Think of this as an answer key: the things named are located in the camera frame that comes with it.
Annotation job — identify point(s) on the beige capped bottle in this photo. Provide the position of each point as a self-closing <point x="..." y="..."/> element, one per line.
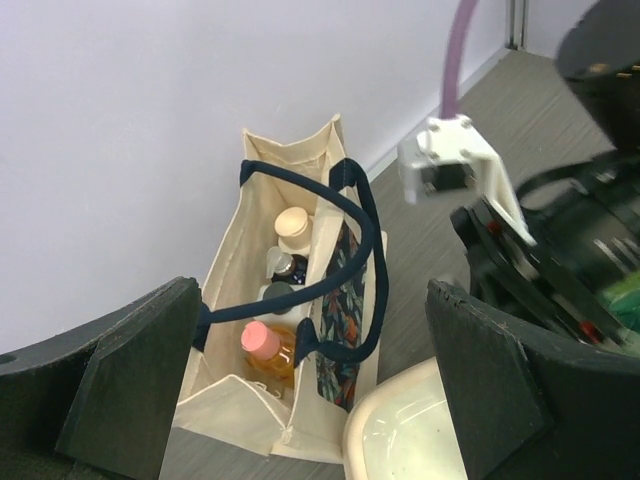
<point x="293" y="227"/>

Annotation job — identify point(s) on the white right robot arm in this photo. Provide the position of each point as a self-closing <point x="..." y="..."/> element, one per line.
<point x="598" y="59"/>

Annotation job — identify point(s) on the pink capped bottle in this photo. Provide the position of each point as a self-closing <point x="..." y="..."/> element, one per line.
<point x="270" y="350"/>

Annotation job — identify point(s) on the green litter bag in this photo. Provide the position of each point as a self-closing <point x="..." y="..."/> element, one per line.
<point x="622" y="300"/>

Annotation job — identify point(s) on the beige canvas tote bag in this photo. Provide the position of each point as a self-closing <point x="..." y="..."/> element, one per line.
<point x="337" y="315"/>

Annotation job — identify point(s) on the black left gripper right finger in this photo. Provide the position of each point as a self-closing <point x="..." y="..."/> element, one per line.
<point x="527" y="403"/>

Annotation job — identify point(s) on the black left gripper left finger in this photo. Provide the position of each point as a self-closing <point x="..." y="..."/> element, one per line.
<point x="98" y="401"/>

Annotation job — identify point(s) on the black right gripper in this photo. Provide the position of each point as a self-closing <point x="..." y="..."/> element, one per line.
<point x="587" y="238"/>

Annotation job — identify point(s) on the cream plastic litter box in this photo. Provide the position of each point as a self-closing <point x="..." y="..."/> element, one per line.
<point x="402" y="430"/>

